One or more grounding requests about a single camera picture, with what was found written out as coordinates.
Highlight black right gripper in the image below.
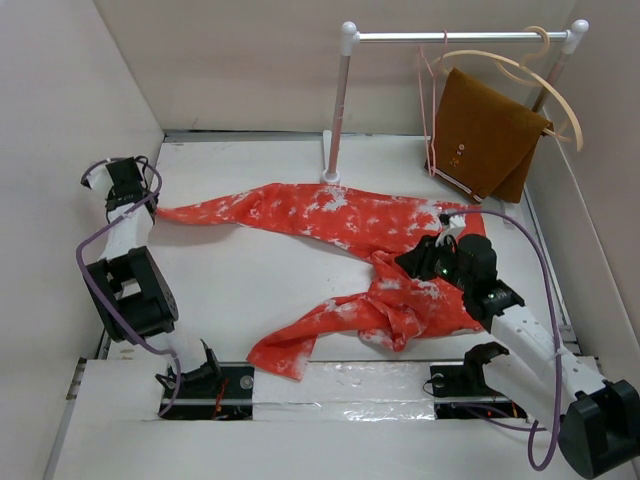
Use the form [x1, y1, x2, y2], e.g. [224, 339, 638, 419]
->
[392, 232, 472, 292]

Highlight orange tie-dye trousers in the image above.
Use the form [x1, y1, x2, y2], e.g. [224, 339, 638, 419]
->
[157, 183, 481, 380]

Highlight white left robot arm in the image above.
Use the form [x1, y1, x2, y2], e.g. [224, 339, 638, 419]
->
[76, 156, 223, 397]

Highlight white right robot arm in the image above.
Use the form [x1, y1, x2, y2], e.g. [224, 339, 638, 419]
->
[396, 234, 639, 479]

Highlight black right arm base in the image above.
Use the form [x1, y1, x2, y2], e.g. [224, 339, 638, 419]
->
[423, 342, 527, 422]

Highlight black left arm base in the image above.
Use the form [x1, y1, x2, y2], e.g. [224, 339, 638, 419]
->
[155, 340, 255, 421]

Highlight brown folded trousers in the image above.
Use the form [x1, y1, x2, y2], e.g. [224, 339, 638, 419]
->
[425, 68, 554, 204]

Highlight beige wooden hanger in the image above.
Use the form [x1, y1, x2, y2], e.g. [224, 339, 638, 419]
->
[423, 21, 588, 152]

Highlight white clothes rack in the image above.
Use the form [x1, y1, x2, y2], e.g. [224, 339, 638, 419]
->
[321, 19, 589, 202]

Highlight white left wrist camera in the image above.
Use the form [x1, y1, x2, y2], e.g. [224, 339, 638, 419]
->
[80, 159, 113, 196]

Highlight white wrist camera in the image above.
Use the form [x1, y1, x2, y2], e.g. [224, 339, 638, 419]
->
[435, 213, 466, 247]
[80, 159, 113, 196]

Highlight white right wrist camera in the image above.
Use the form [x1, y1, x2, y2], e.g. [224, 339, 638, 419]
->
[435, 213, 466, 247]

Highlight pink wire hanger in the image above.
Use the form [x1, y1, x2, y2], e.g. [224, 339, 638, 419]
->
[416, 29, 449, 177]

